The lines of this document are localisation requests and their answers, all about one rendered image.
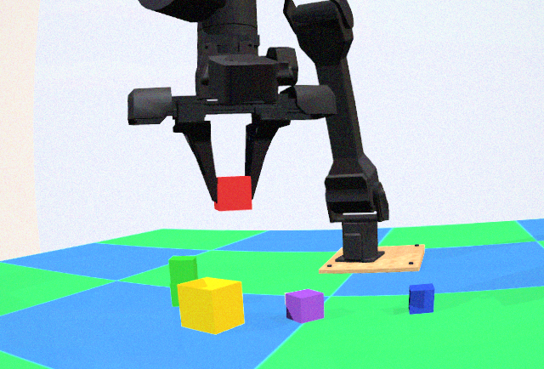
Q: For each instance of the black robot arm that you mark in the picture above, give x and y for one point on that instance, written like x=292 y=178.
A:
x=324 y=32

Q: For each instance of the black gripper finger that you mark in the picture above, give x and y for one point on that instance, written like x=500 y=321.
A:
x=259 y=135
x=198 y=137

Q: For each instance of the red block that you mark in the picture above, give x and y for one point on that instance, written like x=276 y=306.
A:
x=234 y=193

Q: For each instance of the blue block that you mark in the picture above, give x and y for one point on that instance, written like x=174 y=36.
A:
x=421 y=299

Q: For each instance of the purple cube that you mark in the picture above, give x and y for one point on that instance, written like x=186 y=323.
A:
x=305 y=305

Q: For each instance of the green block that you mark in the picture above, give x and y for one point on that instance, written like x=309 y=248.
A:
x=183 y=269
x=174 y=294

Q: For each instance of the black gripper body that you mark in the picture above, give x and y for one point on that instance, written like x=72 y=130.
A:
x=299 y=102

